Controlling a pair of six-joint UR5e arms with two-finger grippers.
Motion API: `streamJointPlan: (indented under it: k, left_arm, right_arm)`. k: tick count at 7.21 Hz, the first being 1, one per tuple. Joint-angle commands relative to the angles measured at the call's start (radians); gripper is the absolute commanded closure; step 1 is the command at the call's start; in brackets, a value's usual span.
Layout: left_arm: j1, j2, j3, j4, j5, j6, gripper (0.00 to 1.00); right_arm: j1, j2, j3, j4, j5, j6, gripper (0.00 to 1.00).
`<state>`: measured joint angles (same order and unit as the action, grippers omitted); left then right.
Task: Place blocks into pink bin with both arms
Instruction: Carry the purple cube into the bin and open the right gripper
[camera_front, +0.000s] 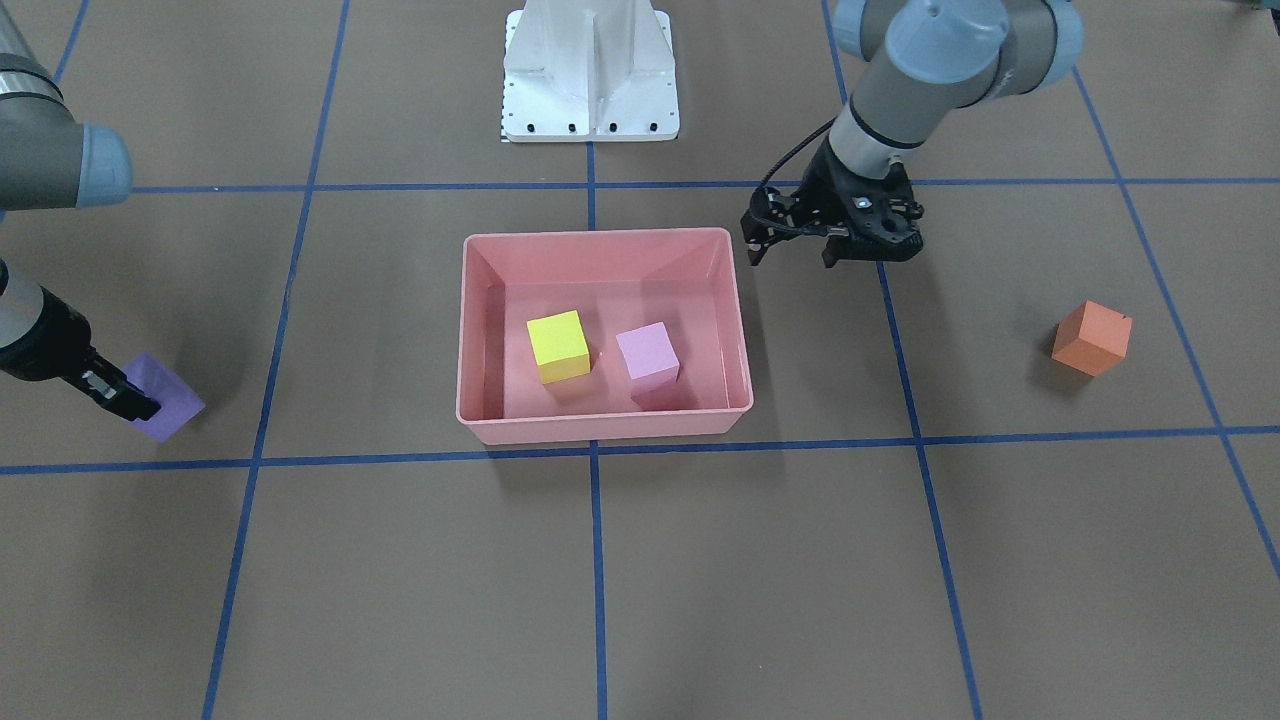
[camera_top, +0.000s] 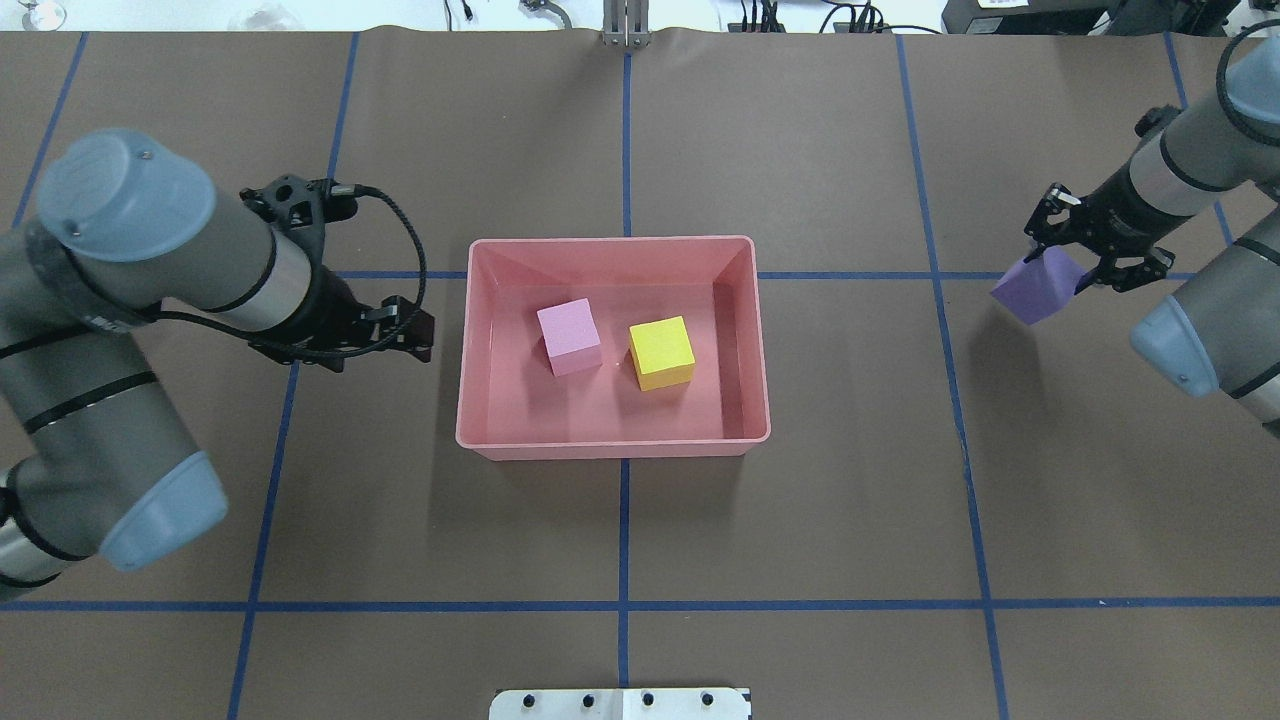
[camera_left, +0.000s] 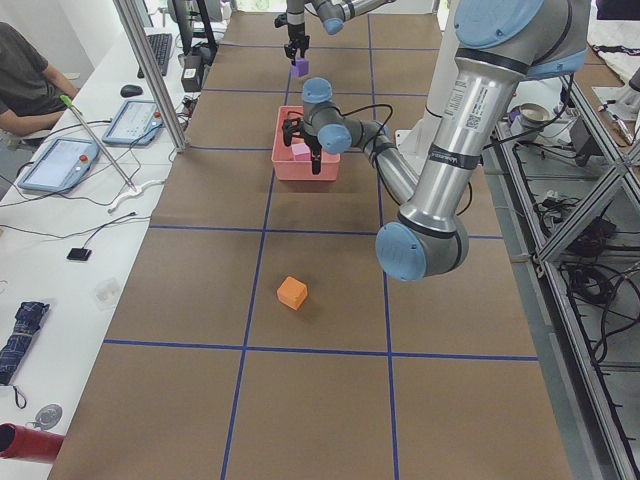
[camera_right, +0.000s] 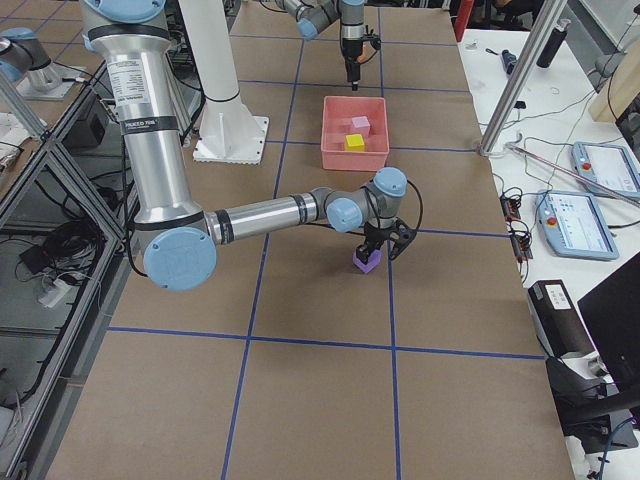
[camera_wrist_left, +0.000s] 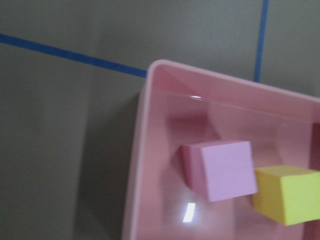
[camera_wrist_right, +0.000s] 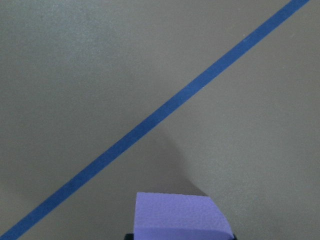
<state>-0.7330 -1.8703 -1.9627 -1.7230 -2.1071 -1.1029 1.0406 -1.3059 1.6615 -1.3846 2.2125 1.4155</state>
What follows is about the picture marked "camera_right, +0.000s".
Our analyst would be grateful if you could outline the black box with label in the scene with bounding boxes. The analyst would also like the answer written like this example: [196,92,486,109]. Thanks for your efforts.
[527,279,595,359]

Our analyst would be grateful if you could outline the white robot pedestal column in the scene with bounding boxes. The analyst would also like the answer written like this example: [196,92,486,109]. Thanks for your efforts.
[179,0,269,165]

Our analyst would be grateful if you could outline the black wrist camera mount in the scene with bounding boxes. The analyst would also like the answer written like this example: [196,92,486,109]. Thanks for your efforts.
[388,218,417,261]
[359,25,382,65]

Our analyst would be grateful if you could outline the purple foam block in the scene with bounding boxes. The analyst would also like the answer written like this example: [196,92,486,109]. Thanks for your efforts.
[352,250,381,274]

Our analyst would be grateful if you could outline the pink plastic bin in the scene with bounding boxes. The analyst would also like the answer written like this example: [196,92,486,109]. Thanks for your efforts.
[321,96,390,172]

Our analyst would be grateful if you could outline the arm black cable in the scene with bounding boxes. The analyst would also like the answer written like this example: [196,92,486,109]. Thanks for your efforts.
[309,177,424,239]

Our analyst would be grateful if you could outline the black cylinder on desk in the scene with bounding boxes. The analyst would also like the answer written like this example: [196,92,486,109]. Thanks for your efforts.
[536,18,571,68]

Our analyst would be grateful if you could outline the yellow foam block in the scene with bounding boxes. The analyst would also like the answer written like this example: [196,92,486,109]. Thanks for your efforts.
[344,134,366,152]

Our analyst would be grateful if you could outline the blue teach pendant near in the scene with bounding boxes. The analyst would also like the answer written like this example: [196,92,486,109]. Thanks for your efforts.
[536,190,619,261]

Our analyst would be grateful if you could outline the brown paper table cover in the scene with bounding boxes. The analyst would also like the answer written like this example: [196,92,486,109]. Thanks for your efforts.
[42,8,573,479]

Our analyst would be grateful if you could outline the aluminium frame post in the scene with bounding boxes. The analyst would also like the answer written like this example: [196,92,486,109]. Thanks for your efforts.
[478,0,567,157]

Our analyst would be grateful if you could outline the blue teach pendant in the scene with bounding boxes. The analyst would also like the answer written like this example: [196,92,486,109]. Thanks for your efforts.
[536,190,619,261]
[571,142,639,200]

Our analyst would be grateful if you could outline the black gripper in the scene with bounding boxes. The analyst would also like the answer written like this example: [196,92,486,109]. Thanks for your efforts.
[341,37,363,91]
[355,222,395,263]

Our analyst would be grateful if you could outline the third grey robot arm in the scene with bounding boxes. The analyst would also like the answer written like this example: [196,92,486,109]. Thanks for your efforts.
[1,27,75,101]

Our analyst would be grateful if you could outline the pink foam block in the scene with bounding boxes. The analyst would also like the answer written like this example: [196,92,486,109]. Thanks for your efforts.
[350,116,371,137]

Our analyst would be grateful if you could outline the black computer monitor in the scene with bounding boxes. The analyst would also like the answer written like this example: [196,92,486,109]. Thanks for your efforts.
[578,254,639,390]

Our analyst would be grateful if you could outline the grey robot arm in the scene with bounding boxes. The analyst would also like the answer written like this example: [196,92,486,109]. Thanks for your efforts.
[81,1,415,291]
[260,0,367,91]

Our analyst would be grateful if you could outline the blue teach pendant far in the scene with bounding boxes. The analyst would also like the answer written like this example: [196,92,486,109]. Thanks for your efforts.
[571,142,639,200]

